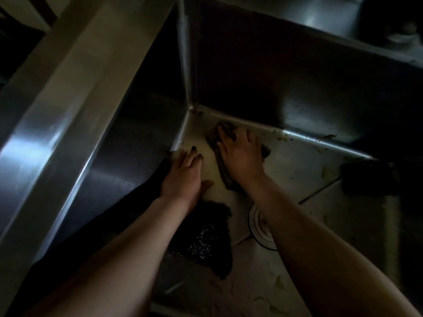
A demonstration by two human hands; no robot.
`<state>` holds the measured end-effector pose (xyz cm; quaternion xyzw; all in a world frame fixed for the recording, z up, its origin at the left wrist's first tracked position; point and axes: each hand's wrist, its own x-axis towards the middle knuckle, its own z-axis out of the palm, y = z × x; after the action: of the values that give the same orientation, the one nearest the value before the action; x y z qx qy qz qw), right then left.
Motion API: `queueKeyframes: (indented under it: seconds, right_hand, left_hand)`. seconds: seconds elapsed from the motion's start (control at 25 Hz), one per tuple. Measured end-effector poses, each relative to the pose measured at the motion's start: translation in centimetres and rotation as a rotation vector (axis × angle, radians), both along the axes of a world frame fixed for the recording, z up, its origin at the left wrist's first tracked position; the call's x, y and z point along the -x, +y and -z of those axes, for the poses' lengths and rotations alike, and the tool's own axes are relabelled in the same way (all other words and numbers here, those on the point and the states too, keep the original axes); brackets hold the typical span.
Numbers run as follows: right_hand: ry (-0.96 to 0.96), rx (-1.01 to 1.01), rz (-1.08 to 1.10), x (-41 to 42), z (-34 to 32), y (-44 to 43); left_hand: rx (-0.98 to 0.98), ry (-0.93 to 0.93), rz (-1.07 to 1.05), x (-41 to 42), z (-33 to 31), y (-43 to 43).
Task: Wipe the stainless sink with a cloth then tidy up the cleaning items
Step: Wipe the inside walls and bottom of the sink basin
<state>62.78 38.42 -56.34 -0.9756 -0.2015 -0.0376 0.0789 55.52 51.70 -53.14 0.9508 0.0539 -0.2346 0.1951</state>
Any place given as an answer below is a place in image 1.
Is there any person's left hand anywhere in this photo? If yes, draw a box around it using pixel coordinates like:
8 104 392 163
160 145 215 215

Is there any person's right hand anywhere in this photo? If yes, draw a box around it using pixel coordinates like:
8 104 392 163
216 125 267 192

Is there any black steel wool scourer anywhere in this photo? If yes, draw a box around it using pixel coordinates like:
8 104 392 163
167 199 234 281

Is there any metal sink stopper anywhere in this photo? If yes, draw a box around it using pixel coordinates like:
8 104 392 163
248 203 279 252

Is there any stainless steel double sink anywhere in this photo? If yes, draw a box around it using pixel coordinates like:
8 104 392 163
0 0 423 317

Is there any black rectangular sponge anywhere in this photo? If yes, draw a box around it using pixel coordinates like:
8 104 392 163
340 159 399 197

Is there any person's left forearm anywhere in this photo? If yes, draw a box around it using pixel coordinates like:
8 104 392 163
23 196 194 317

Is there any person's right forearm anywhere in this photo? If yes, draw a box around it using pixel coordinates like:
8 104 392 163
246 176 422 317

